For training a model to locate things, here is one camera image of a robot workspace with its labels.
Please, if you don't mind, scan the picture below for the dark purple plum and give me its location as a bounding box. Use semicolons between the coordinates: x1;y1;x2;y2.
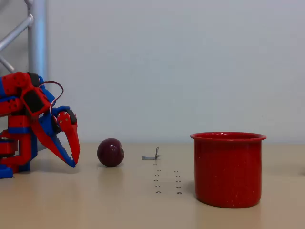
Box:
97;137;125;167

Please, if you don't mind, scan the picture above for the red enamel mug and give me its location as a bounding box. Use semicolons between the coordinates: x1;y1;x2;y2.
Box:
189;131;267;209

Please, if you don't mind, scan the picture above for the small bent metal clip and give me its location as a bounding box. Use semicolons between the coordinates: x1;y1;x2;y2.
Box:
142;146;161;161

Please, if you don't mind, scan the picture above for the red servo wire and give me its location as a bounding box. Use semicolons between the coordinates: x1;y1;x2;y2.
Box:
38;80;64;124

